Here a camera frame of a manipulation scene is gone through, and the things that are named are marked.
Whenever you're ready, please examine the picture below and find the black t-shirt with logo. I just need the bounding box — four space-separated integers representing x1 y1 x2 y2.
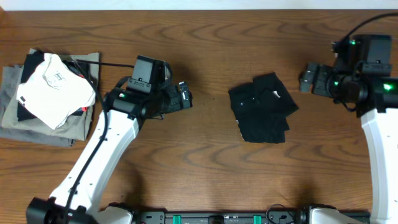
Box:
228 73 299 144

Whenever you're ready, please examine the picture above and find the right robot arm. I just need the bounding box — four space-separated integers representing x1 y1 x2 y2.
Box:
300 60 397 223

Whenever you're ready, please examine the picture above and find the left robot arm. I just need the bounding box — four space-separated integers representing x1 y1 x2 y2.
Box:
26 82 192 223

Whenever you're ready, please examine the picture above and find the beige folded garment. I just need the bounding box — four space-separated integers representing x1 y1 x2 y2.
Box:
1 50 100 141

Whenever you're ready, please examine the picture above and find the white folded t-shirt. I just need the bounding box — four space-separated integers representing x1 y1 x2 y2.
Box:
16 53 96 129

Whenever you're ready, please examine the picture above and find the grey folded garment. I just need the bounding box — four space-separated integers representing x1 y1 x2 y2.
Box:
1 66 75 147

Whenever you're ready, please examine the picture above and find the right black cable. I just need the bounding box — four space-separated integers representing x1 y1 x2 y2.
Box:
340 11 398 43

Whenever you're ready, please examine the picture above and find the black cable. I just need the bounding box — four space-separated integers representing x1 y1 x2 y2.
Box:
340 11 398 43
63 58 135 224

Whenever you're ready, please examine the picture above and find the left black cable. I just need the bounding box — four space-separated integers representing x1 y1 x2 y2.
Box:
63 58 135 224

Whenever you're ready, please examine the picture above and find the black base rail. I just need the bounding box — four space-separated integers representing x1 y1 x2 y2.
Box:
97 204 373 224

